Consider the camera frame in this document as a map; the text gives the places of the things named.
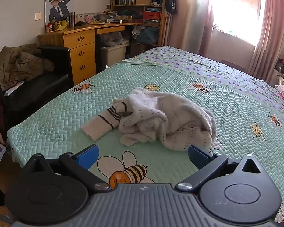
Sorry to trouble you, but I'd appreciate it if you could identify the black armchair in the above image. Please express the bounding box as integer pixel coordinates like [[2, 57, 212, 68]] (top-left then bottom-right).
[[0, 46, 74, 130]]

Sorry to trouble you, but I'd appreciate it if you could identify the wooden bookshelf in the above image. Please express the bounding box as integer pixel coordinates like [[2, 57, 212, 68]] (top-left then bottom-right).
[[110, 0, 170, 46]]

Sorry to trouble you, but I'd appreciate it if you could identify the pink striped curtain right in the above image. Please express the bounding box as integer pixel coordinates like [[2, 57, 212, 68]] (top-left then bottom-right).
[[247, 0, 284, 82]]

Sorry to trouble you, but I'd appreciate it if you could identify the wooden corner desk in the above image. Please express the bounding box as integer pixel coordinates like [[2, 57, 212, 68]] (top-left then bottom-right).
[[38, 23, 135, 85]]

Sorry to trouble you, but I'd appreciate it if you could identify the white striped knit sweater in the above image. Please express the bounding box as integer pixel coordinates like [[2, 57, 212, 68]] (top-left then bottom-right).
[[81, 88, 216, 151]]

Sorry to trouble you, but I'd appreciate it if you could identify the pink sheer curtain left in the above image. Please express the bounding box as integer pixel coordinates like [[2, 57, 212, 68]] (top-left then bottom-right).
[[167, 0, 215, 57]]

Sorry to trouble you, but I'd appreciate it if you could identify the white wall switch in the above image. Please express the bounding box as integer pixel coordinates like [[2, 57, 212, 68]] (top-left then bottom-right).
[[35, 12, 42, 21]]

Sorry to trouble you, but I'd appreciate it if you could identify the dark hanging tote bag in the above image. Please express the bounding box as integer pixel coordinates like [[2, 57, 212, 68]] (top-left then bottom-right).
[[165, 0, 176, 14]]

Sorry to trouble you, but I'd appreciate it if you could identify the child pilot portrait poster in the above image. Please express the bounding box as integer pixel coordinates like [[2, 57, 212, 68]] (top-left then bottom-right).
[[44, 0, 75, 25]]

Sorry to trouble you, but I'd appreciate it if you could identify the olive green jacket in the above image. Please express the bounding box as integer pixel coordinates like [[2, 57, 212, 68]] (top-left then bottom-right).
[[0, 44, 54, 91]]

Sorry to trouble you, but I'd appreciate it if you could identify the green quilted bee bedspread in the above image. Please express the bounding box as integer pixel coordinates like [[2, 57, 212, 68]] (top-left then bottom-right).
[[7, 46, 284, 226]]

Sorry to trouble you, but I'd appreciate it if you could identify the white plastic storage bin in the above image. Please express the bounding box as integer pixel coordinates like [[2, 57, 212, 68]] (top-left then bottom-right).
[[101, 44, 126, 68]]

